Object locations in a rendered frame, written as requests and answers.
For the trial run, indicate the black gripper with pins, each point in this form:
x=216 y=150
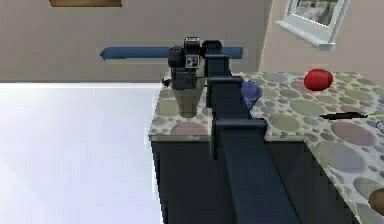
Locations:
x=182 y=79

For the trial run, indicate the beige tapered vase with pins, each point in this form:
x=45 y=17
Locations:
x=188 y=103

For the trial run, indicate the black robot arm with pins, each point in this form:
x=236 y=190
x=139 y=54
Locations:
x=248 y=166

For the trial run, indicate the blue bowl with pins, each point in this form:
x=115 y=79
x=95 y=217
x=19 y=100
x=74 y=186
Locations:
x=252 y=94

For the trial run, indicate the black counter with pebble top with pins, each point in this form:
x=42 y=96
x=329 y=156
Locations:
x=186 y=183

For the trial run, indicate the white framed window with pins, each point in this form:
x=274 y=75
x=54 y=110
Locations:
x=316 y=16

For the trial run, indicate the black pen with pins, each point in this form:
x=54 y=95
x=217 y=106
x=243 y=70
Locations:
x=343 y=116

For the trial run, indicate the pale cyan small object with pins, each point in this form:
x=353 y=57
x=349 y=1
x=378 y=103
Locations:
x=381 y=126

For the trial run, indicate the brown round object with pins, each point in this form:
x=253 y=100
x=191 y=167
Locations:
x=378 y=201

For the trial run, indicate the blue wall shelf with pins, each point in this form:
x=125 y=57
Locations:
x=136 y=53

